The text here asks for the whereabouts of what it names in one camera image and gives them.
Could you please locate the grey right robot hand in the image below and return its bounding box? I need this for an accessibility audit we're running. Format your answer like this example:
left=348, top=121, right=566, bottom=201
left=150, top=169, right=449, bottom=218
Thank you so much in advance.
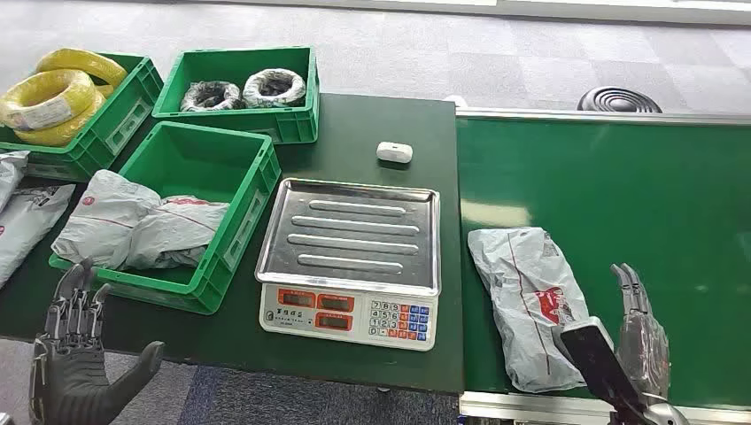
left=609, top=262, right=672, bottom=406

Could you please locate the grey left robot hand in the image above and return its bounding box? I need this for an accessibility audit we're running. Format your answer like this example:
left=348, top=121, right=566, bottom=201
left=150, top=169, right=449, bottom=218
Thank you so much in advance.
left=29, top=258, right=166, bottom=425

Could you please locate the grey package with red print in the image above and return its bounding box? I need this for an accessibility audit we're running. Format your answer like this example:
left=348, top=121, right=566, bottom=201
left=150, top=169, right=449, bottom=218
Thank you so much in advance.
left=467, top=227, right=592, bottom=394

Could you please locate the grey package with black print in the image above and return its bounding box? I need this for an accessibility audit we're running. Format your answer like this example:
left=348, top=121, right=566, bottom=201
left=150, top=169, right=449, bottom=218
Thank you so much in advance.
left=0, top=183, right=77, bottom=290

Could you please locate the grey package with red dot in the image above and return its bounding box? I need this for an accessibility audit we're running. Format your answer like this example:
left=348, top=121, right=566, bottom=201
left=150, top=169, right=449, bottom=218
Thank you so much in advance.
left=50, top=169, right=163, bottom=271

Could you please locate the green conveyor belt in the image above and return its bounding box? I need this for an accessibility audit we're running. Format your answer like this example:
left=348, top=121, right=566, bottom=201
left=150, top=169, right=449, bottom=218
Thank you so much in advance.
left=456, top=107, right=751, bottom=425

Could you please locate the grey package with red line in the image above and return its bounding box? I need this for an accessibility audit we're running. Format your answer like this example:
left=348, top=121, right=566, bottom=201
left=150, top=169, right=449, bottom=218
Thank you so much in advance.
left=120, top=195, right=231, bottom=272

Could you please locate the green crate holding packages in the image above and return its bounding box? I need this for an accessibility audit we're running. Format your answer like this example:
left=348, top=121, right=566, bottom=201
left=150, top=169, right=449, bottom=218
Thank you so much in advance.
left=48, top=121, right=283, bottom=317

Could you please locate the green crate holding yellow coils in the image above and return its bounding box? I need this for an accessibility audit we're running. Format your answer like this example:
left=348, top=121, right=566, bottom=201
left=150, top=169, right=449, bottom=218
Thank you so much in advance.
left=0, top=51, right=165, bottom=183

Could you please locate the electronic scale with steel tray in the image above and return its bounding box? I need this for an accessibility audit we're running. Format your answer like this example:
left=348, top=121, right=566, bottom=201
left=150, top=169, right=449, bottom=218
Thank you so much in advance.
left=255, top=177, right=442, bottom=352

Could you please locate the small white device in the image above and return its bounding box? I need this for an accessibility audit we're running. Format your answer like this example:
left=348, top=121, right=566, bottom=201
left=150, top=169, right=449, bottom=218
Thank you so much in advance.
left=375, top=141, right=414, bottom=165

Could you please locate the green crate holding black coils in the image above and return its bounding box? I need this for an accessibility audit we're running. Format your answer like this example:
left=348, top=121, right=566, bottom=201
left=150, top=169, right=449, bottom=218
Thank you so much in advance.
left=152, top=45, right=321, bottom=146

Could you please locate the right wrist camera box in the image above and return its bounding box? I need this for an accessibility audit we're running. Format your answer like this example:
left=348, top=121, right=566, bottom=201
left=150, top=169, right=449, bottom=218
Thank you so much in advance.
left=551, top=316, right=654, bottom=421

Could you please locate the black coiled hose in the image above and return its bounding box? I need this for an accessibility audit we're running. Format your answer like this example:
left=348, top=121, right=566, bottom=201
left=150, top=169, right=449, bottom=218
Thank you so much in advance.
left=577, top=86, right=663, bottom=113

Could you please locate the yellow wire coil with label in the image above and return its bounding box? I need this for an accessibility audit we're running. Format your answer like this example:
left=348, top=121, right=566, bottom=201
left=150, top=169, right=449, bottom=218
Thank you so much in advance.
left=0, top=69, right=97, bottom=132

